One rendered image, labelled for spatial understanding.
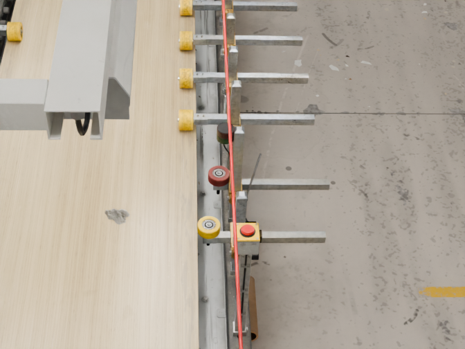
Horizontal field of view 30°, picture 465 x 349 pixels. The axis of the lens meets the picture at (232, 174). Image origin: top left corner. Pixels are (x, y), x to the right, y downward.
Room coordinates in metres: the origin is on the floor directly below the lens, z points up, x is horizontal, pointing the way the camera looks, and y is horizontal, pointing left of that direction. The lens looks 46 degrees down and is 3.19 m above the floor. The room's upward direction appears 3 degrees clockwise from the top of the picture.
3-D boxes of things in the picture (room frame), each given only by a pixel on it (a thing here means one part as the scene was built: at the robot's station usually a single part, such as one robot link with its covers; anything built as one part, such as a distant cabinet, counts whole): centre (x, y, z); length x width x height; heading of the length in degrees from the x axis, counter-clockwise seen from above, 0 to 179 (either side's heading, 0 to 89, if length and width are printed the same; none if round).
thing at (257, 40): (2.99, -0.01, 0.95); 0.50 x 0.04 x 0.04; 95
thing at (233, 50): (2.70, 0.03, 0.89); 0.04 x 0.04 x 0.48; 5
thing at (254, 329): (2.26, -0.10, 0.04); 0.30 x 0.08 x 0.08; 5
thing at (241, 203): (1.95, -0.03, 0.87); 0.04 x 0.04 x 0.48; 5
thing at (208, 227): (1.98, 0.07, 0.85); 0.08 x 0.08 x 0.11
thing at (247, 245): (1.69, -0.06, 1.18); 0.07 x 0.07 x 0.08; 5
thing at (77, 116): (0.91, 0.22, 2.37); 0.11 x 0.02 x 0.08; 3
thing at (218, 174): (2.23, 0.05, 0.85); 0.08 x 0.08 x 0.11
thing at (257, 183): (2.25, -0.15, 0.84); 0.43 x 0.03 x 0.04; 95
